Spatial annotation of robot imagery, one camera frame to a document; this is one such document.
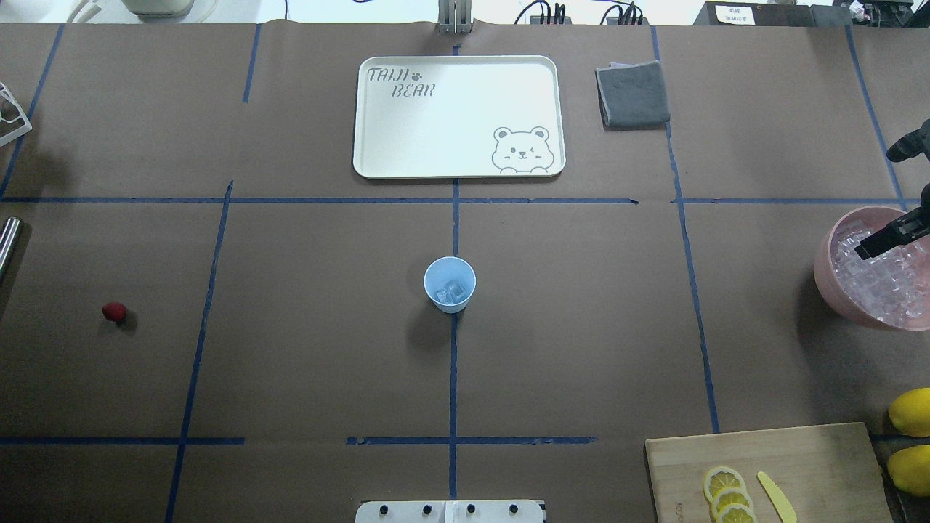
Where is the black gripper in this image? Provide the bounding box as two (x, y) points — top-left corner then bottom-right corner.
(854, 119), (929, 259)

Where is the pile of clear ice cubes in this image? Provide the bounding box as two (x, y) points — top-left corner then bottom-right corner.
(831, 219), (929, 327)

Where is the ice cube in cup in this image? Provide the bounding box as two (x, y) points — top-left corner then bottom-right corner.
(433, 280), (469, 305)

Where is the light blue cup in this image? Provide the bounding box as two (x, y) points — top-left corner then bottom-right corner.
(423, 257), (477, 314)

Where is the pink bowl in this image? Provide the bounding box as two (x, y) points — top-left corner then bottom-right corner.
(814, 206), (928, 332)

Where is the yellow lemon right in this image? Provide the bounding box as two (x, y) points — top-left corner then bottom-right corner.
(888, 387), (929, 438)

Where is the yellow lemon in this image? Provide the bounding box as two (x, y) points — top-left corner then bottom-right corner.
(886, 445), (929, 498)
(888, 387), (929, 438)

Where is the yellow lemon bottom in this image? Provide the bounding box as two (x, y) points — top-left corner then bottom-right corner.
(886, 445), (929, 498)

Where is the wooden cutting board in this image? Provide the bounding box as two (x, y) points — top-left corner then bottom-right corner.
(644, 423), (892, 522)

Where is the black box with label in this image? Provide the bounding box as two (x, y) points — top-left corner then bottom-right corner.
(693, 1), (853, 28)

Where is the grey folded cloth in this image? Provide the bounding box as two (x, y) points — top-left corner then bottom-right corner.
(594, 60), (671, 129)

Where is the yellow plastic knife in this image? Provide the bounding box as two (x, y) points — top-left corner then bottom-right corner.
(756, 471), (799, 523)

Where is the lemon slices row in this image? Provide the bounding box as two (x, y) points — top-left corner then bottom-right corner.
(702, 466), (758, 522)

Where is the white bear tray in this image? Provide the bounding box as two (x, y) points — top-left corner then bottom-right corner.
(352, 55), (567, 181)

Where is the red strawberry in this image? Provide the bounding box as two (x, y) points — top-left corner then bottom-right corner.
(102, 301), (129, 325)

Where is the aluminium frame post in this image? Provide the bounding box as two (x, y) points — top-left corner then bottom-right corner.
(437, 0), (474, 34)

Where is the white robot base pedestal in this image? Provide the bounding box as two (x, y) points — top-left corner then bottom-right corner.
(355, 499), (547, 522)

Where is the white wire cup rack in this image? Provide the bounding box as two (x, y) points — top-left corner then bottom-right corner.
(0, 83), (33, 147)

